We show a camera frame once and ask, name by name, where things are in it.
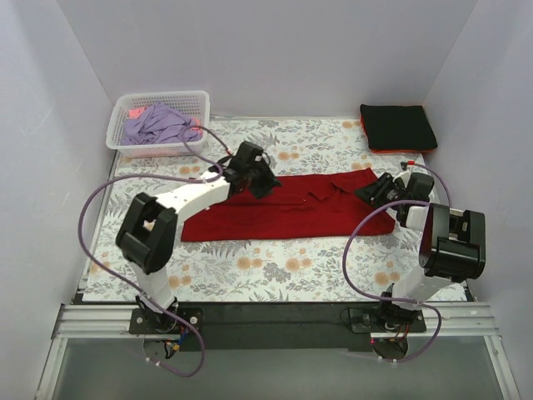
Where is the white plastic laundry basket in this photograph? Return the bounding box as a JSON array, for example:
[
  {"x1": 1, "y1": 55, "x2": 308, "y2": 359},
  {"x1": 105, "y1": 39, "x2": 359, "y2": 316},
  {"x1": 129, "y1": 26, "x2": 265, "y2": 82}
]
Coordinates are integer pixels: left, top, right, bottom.
[{"x1": 106, "y1": 90, "x2": 210, "y2": 158}]

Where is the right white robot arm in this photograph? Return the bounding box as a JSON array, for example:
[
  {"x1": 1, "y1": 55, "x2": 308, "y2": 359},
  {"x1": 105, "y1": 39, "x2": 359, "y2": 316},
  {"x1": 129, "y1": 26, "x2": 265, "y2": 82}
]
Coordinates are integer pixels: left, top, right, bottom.
[{"x1": 354, "y1": 170, "x2": 486, "y2": 332}]

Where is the red t shirt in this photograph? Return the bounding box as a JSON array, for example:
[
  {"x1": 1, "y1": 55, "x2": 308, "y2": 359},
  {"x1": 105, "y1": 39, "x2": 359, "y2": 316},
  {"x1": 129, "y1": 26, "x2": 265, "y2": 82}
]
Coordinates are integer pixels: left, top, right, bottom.
[{"x1": 181, "y1": 168, "x2": 377, "y2": 243}]

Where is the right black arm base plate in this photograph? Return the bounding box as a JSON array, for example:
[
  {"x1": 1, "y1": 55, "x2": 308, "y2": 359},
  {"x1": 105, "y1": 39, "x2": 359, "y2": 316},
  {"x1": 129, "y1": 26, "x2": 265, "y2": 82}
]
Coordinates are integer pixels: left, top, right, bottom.
[{"x1": 339, "y1": 304, "x2": 426, "y2": 360}]

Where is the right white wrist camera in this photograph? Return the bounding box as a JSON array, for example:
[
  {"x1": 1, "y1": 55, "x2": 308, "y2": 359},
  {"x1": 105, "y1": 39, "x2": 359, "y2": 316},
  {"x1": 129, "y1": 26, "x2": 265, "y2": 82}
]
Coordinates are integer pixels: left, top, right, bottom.
[{"x1": 393, "y1": 160, "x2": 416, "y2": 189}]

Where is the folded black t shirt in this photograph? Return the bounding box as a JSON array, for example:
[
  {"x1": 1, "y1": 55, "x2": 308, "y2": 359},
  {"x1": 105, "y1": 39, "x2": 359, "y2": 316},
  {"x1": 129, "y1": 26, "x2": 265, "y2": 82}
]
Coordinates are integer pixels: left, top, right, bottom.
[{"x1": 360, "y1": 104, "x2": 438, "y2": 153}]

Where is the floral patterned table mat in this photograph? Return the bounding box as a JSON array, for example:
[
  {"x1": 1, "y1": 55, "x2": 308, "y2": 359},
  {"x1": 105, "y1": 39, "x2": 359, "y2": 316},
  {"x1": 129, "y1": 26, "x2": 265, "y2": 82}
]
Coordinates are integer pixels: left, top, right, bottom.
[{"x1": 80, "y1": 118, "x2": 424, "y2": 302}]

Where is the pink t shirt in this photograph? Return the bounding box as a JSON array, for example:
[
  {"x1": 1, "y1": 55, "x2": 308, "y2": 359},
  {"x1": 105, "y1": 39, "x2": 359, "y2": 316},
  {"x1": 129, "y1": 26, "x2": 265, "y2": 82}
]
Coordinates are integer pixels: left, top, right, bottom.
[{"x1": 128, "y1": 107, "x2": 146, "y2": 119}]

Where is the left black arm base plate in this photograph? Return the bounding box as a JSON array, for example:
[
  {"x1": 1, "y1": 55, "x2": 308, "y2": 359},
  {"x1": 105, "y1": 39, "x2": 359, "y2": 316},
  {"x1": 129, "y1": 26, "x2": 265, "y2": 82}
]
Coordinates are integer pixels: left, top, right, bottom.
[{"x1": 128, "y1": 307, "x2": 203, "y2": 337}]

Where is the aluminium frame rail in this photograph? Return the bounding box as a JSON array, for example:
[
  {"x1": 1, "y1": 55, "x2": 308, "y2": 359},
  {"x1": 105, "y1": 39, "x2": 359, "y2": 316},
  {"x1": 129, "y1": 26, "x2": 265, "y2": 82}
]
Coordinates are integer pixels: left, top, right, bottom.
[{"x1": 52, "y1": 302, "x2": 498, "y2": 338}]

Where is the purple t shirt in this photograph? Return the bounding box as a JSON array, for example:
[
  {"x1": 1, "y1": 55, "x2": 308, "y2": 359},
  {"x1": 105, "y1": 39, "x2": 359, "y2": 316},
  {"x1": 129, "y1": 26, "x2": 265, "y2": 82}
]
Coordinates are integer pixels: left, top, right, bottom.
[{"x1": 121, "y1": 103, "x2": 203, "y2": 146}]

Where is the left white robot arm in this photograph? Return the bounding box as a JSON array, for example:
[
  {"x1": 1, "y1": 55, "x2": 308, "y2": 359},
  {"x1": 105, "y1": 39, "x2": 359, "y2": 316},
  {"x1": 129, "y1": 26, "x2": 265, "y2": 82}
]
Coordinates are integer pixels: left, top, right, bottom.
[{"x1": 116, "y1": 141, "x2": 281, "y2": 333}]

